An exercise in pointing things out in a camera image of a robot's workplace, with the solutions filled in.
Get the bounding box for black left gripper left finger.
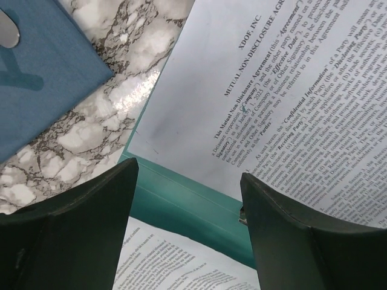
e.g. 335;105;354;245
1;158;138;289

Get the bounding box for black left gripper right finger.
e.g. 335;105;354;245
240;173;386;289

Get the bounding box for white printed paper sheet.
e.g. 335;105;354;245
113;217;260;290

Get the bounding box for teal folder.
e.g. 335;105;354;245
119;144;256;269

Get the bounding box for white printed paper stack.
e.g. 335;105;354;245
128;1;386;228

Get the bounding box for metal folder clip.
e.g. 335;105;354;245
239;206;247;225

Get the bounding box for blue placemat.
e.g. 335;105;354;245
1;1;112;162

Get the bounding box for silver spoon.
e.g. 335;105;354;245
0;10;20;48

